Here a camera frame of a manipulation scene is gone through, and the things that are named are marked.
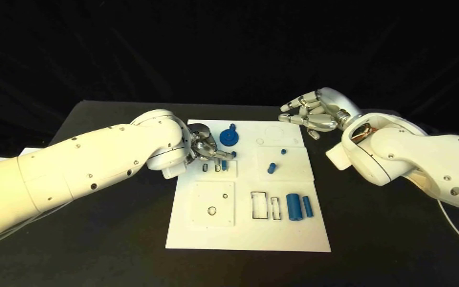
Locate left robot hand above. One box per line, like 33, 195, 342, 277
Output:
184, 123, 235, 166

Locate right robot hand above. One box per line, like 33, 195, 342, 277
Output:
277, 87, 363, 141

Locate white task board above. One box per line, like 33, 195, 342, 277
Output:
164, 119, 331, 253

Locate blue gear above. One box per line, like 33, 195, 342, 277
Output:
219, 123, 239, 147

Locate thick blue cylinder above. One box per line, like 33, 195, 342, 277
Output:
284, 193, 305, 221

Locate thin blue cylinder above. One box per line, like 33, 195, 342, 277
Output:
301, 196, 314, 218

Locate white cable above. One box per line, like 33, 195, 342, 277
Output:
0, 198, 72, 241
435, 198, 459, 235

